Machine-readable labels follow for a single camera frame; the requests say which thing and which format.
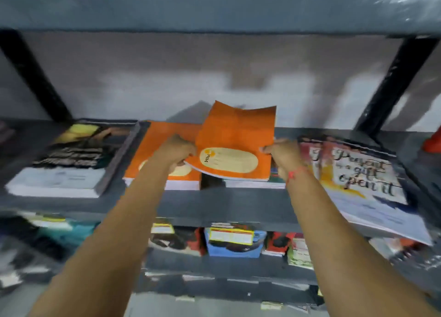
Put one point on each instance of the person's right hand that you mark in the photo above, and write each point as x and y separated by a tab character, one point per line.
286	156

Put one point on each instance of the person's left hand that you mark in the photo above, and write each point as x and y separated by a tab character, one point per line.
174	149

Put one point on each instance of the person's right thumb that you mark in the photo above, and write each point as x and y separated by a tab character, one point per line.
267	150

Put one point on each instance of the person's left fingers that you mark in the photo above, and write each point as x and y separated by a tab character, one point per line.
184	158

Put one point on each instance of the orange notebook with oval label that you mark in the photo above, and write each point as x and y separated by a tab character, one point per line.
237	137

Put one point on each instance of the person's right forearm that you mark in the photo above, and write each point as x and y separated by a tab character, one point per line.
341	251

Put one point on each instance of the person's left forearm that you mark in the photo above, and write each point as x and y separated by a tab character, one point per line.
113	237

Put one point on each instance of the stack of orange notebooks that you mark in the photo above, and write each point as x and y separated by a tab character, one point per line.
155	144

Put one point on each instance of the stack of mixed notebooks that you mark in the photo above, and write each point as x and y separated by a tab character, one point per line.
255	184

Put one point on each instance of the red notebook with script print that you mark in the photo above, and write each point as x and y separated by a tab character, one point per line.
308	154

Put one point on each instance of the red and black packet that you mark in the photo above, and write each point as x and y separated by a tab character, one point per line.
175	239

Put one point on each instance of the blue box with yellow label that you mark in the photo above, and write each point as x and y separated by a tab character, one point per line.
234	242

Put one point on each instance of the white notebook with script print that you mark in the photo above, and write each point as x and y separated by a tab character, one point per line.
368	189

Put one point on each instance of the green and white packet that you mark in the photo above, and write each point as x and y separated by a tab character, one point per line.
300	254

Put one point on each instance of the stack of dark cover books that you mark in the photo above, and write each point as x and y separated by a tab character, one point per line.
69	161

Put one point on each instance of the teal packet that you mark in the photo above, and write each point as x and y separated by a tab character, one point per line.
65	230

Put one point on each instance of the grey metal shelf rack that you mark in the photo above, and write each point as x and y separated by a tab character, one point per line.
220	11

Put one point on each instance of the orange red object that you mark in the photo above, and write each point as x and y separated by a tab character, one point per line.
433	141

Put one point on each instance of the black rack post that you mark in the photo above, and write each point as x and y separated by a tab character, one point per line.
31	75
396	82

